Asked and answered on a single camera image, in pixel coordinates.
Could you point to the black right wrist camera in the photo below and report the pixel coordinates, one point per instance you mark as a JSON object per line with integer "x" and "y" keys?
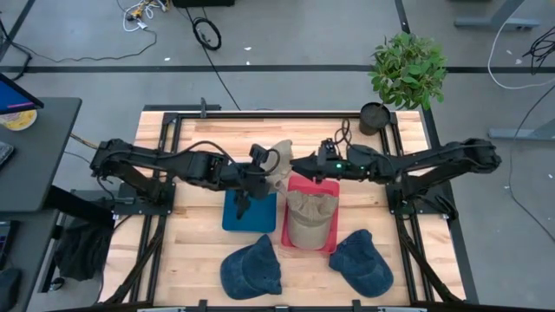
{"x": 328, "y": 149}

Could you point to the monitor with blue screen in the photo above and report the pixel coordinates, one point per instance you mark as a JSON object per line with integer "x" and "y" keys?
{"x": 15, "y": 97}

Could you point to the black plant pot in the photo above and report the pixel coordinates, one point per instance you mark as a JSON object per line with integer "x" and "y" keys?
{"x": 374, "y": 118}

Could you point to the grey desk leg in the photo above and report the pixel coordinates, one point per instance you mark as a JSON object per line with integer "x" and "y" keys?
{"x": 498, "y": 21}
{"x": 520, "y": 132}

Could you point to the pink translucent plastic bin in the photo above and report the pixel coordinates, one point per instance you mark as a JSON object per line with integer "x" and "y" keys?
{"x": 312, "y": 184}

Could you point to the black aluminium table frame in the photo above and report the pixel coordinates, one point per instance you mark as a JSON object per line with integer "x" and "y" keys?
{"x": 171, "y": 130}

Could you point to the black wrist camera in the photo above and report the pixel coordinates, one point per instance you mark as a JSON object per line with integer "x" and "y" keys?
{"x": 328, "y": 149}
{"x": 259, "y": 154}

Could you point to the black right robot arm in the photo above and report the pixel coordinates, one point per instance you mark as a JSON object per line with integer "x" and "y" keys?
{"x": 433, "y": 162}

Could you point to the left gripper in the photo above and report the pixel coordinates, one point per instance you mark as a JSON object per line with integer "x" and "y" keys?
{"x": 256, "y": 184}

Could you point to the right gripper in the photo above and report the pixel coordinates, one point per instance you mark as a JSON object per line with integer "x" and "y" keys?
{"x": 340, "y": 169}

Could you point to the black desk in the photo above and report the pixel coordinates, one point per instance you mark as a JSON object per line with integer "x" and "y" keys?
{"x": 34, "y": 151}

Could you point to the green leafy potted tree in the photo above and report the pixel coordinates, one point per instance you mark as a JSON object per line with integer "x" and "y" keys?
{"x": 407, "y": 69}

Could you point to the blue translucent plastic bin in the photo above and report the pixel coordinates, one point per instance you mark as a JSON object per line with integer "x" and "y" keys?
{"x": 260, "y": 216}

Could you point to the black keyboard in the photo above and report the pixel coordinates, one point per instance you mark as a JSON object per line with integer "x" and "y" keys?
{"x": 4, "y": 154}

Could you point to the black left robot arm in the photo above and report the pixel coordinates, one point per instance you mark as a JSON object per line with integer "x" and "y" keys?
{"x": 130, "y": 156}

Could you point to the blue denim cap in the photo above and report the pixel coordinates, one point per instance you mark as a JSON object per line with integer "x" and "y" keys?
{"x": 251, "y": 268}
{"x": 360, "y": 264}

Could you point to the yellow round bowl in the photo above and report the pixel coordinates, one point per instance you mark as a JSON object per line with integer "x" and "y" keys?
{"x": 19, "y": 121}

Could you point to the black bag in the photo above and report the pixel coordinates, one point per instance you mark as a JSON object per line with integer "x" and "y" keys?
{"x": 82, "y": 249}

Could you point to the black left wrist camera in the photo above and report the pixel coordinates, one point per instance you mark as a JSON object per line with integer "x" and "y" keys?
{"x": 259, "y": 154}

